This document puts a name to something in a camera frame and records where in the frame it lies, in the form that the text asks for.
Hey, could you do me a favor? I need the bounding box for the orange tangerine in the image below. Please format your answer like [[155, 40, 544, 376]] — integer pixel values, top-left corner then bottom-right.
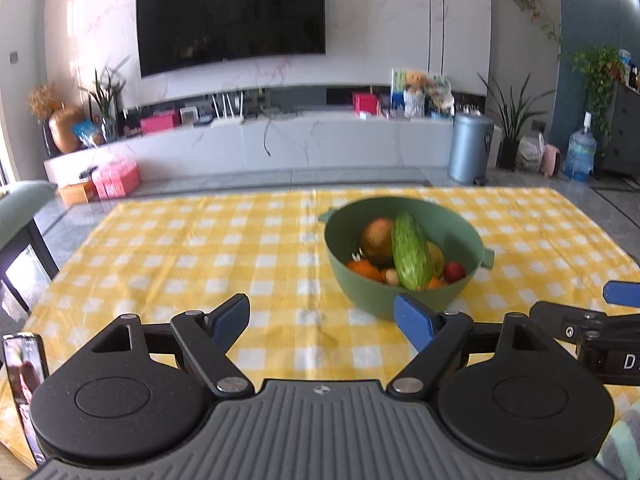
[[426, 276, 447, 289]]

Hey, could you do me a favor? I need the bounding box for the brown longan fruit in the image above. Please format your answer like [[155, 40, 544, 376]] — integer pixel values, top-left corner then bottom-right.
[[382, 268, 400, 286]]

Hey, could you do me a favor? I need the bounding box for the red cherry tomato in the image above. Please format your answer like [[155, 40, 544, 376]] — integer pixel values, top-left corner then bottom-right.
[[442, 261, 466, 284]]

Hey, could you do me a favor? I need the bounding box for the large yellow-green pear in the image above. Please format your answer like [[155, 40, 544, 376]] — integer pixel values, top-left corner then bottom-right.
[[426, 240, 446, 278]]

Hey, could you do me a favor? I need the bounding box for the green bitter gourd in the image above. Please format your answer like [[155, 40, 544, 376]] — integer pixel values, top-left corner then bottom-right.
[[392, 212, 433, 292]]

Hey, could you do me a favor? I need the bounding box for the large orange persimmon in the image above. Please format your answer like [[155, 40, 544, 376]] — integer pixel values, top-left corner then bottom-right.
[[346, 259, 384, 283]]

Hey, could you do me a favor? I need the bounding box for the reddish yellow apple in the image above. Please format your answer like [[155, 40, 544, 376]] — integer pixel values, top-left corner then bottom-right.
[[359, 217, 394, 268]]

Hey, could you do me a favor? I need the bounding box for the green colander bowl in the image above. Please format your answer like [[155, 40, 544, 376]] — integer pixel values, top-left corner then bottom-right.
[[320, 196, 495, 321]]

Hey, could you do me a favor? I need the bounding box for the yellow checkered tablecloth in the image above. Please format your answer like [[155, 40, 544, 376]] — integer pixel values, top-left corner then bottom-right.
[[0, 186, 640, 466]]

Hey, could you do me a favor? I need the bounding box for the dark grey drawer cabinet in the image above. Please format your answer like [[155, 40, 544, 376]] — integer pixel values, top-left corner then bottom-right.
[[603, 84, 640, 177]]

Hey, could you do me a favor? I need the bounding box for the blue water jug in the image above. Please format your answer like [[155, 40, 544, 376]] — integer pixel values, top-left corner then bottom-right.
[[563, 112, 598, 183]]

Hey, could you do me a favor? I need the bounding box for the white plastic bag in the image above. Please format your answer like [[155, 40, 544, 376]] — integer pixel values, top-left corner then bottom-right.
[[515, 132, 546, 172]]

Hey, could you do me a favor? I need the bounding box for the pink plastic storage box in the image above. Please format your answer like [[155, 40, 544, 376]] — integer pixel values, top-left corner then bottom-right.
[[91, 160, 140, 200]]

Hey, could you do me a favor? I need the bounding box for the white marble tv cabinet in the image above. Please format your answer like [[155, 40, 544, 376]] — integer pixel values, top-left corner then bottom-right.
[[44, 112, 454, 184]]

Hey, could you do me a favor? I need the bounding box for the grey metal trash bin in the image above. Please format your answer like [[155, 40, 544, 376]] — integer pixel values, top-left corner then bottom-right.
[[448, 113, 495, 185]]

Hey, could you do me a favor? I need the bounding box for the orange cardboard box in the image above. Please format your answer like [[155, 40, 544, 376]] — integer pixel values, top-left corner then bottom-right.
[[58, 179, 99, 208]]

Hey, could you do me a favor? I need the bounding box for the white wifi router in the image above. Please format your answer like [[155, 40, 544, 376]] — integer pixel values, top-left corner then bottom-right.
[[210, 91, 245, 127]]

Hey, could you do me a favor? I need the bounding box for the smartphone on table edge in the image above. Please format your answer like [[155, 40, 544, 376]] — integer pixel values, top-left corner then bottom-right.
[[2, 333, 49, 467]]

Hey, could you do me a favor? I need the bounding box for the tall potted floor plant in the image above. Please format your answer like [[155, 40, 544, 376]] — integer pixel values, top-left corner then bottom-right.
[[478, 74, 554, 171]]

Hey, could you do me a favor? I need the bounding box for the pink flat box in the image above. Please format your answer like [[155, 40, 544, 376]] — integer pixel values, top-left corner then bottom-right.
[[140, 110, 181, 134]]

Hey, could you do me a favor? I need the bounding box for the trailing green ivy plant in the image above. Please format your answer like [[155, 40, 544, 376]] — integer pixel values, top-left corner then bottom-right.
[[573, 44, 624, 154]]

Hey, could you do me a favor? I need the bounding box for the red box on cabinet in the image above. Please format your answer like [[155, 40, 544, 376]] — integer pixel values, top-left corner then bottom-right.
[[352, 92, 380, 116]]

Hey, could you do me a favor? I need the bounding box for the teddy bear in bag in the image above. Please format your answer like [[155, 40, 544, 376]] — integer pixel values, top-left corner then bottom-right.
[[404, 70, 432, 119]]

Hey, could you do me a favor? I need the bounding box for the green cushioned chair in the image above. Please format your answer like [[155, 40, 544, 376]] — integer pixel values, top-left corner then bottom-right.
[[0, 181, 60, 312]]

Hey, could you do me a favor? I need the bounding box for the green potted orchid plant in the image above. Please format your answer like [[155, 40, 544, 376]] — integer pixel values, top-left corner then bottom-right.
[[80, 55, 130, 143]]

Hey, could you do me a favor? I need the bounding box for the orange ceramic vase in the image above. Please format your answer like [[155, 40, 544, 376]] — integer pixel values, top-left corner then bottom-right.
[[49, 106, 85, 154]]

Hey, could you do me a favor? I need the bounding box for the black wall television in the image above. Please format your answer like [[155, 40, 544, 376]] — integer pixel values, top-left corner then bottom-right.
[[136, 0, 326, 77]]

